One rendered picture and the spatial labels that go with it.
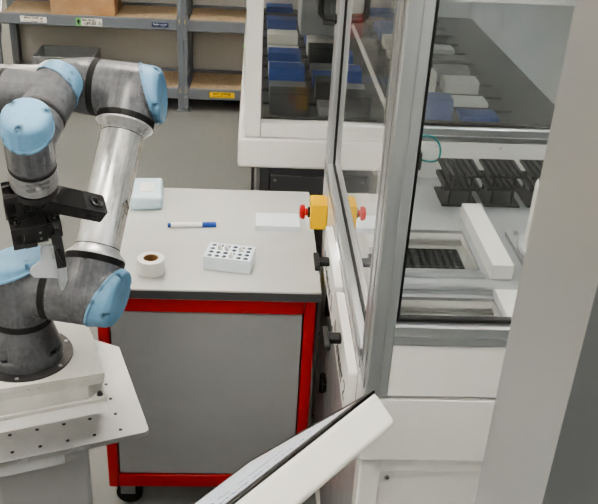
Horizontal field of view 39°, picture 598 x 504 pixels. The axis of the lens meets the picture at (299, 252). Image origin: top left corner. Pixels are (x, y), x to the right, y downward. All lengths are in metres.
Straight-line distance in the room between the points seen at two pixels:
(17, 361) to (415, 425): 0.77
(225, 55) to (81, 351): 4.47
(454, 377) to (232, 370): 0.91
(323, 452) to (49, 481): 0.98
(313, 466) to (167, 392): 1.37
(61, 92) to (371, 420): 0.69
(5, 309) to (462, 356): 0.85
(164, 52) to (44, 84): 4.76
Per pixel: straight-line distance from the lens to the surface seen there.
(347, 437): 1.02
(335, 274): 1.86
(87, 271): 1.61
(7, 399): 1.73
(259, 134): 2.67
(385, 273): 1.34
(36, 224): 1.43
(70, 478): 1.88
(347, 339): 1.64
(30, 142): 1.28
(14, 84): 1.39
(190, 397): 2.32
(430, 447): 1.57
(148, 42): 6.10
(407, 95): 1.23
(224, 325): 2.18
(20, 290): 1.64
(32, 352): 1.71
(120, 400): 1.76
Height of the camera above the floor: 1.85
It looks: 28 degrees down
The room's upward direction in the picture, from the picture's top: 3 degrees clockwise
